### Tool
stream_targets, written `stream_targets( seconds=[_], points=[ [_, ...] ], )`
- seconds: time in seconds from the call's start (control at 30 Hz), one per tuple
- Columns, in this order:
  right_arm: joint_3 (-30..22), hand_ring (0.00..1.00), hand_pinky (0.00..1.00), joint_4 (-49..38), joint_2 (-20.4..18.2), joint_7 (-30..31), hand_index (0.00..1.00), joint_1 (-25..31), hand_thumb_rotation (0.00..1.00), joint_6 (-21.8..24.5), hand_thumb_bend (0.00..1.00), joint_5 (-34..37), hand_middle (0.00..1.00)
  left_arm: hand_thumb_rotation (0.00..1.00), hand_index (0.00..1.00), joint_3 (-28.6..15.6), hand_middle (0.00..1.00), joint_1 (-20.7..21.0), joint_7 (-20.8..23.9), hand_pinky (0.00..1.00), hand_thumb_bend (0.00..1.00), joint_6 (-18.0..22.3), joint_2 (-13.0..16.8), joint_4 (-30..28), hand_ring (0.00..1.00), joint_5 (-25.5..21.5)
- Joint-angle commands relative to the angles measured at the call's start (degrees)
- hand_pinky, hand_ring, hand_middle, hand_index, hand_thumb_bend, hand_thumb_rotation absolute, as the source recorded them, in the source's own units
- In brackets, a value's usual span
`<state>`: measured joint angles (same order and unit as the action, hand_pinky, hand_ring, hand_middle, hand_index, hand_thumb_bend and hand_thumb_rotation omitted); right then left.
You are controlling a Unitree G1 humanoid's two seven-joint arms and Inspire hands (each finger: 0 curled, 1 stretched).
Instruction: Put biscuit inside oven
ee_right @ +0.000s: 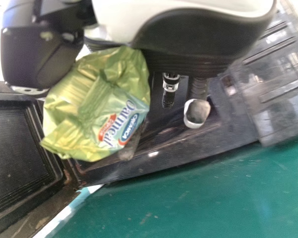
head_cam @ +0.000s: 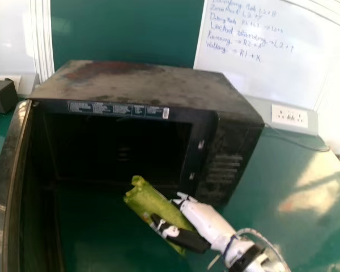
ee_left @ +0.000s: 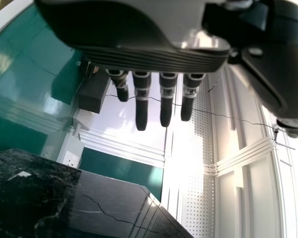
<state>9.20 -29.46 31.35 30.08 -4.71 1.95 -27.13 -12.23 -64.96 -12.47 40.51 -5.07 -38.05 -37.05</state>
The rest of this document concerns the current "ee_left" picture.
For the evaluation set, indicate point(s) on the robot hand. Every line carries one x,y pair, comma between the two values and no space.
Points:
144,29

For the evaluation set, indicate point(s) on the black rectangular box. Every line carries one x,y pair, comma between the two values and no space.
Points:
93,91

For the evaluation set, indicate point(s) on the white socket strip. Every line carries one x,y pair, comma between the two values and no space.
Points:
70,148

